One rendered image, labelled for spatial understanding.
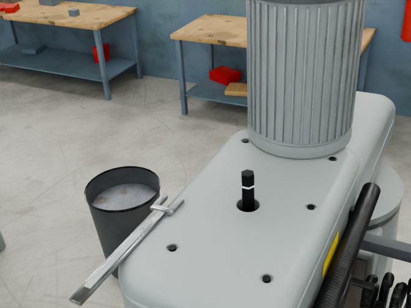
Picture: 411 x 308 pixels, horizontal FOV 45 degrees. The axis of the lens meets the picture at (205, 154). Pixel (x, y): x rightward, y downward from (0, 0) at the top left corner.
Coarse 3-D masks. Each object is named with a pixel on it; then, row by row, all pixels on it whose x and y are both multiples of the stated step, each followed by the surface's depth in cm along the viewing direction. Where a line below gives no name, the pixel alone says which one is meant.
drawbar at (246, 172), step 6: (246, 174) 75; (252, 174) 75; (246, 180) 75; (252, 180) 75; (246, 186) 75; (246, 192) 76; (252, 192) 76; (246, 198) 76; (252, 198) 77; (246, 204) 77; (252, 204) 77; (246, 210) 78; (252, 210) 78
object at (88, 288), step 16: (160, 208) 77; (176, 208) 78; (144, 224) 74; (128, 240) 71; (112, 256) 69; (96, 272) 66; (112, 272) 67; (80, 288) 64; (96, 288) 64; (80, 304) 62
